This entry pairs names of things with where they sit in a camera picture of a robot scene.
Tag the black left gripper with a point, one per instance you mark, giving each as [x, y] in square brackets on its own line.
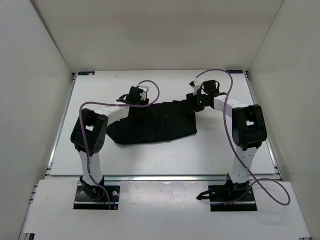
[142, 112]

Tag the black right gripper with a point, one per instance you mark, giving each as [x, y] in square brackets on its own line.
[190, 98]

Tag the black pleated skirt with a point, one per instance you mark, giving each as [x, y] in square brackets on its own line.
[166, 121]

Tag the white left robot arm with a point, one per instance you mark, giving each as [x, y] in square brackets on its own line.
[89, 133]

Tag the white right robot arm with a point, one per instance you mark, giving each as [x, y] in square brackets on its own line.
[248, 129]

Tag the dark right corner label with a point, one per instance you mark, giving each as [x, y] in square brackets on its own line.
[234, 71]

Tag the dark corner label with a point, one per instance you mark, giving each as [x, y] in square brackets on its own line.
[86, 73]
[234, 71]

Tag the dark left corner label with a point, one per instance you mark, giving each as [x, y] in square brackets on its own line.
[86, 73]

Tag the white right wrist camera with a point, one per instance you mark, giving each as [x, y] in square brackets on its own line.
[197, 86]

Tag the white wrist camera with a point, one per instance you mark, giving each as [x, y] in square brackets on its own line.
[142, 92]
[197, 86]

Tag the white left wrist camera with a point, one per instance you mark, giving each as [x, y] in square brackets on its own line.
[142, 92]

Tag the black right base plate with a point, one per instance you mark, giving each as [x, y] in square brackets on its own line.
[222, 200]

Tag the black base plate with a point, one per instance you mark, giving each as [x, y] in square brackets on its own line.
[222, 200]
[85, 201]

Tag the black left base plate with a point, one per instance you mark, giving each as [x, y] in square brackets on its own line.
[85, 201]

